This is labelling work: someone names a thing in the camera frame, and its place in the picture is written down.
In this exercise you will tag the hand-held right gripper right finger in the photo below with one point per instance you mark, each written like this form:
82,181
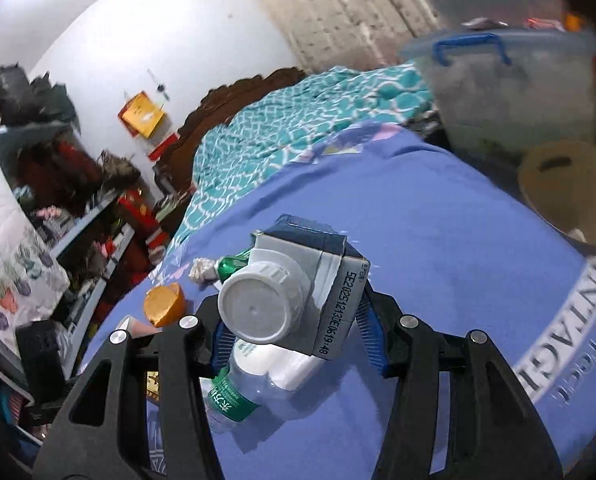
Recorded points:
374,336

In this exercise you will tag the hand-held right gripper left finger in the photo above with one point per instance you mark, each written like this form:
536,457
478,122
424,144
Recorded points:
221,346

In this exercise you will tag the clear plastic bottle green label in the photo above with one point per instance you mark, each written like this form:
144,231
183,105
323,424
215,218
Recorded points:
238,395

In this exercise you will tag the orange peel half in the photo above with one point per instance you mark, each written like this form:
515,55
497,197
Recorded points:
164,305

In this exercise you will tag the grey milk carton white cap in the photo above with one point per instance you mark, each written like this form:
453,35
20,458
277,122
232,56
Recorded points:
328,280

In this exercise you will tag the white tissue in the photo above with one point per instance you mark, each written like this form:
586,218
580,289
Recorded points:
201,270

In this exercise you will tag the yellow brown small box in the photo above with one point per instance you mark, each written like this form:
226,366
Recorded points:
152,386

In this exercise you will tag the green foil wrapper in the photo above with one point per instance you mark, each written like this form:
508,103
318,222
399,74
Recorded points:
232,266

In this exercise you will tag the pink paper cup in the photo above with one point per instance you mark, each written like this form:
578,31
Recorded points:
139,329

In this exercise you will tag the beige trash bin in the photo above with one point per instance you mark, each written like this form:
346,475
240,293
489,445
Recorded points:
573,200

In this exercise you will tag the blue printed blanket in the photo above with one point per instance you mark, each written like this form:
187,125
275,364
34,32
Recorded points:
428,220

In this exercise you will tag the red box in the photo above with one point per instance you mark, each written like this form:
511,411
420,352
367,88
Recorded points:
140,217

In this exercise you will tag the black box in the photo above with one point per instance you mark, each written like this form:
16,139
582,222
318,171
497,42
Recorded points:
40,360

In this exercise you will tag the cluttered metal shelf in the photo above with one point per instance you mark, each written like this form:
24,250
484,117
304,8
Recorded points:
85,220

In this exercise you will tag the teal patterned blanket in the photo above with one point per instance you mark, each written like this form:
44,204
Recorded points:
278,125

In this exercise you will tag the white printed cloth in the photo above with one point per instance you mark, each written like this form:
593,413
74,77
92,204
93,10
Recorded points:
8,240

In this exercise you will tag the dark wooden headboard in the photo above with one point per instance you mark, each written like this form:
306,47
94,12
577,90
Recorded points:
218,102

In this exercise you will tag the clear storage box blue lid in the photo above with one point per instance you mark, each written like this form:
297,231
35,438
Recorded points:
508,95

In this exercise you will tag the black bags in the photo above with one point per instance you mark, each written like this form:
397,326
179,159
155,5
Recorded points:
23,95

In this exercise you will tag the beige patterned curtain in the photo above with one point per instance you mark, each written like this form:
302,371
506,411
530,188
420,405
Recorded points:
338,5

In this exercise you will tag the yellow wall bag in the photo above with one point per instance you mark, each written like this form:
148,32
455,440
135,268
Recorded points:
142,114

